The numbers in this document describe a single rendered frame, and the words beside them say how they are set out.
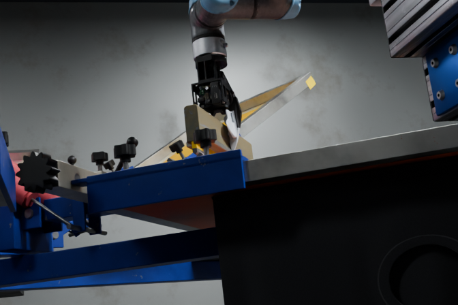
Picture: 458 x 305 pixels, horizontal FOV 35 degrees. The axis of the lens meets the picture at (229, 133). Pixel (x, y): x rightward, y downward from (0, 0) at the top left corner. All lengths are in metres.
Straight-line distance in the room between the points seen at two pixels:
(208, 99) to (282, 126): 3.68
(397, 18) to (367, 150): 0.32
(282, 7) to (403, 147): 0.51
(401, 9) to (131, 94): 4.21
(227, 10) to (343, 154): 0.47
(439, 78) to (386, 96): 4.68
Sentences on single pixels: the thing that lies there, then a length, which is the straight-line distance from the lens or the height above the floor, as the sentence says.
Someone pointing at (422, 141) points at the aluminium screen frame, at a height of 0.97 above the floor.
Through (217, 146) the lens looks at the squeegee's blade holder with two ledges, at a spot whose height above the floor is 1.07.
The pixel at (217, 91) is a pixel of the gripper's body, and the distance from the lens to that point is 1.56.
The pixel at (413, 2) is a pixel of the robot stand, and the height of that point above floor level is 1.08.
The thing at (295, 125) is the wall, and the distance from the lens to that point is 5.28.
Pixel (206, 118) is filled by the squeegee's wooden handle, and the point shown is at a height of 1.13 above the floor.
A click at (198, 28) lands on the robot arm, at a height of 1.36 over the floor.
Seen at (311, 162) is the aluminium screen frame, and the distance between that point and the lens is 1.24.
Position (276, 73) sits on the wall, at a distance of 5.37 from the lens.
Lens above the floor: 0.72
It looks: 15 degrees up
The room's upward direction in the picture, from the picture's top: 6 degrees counter-clockwise
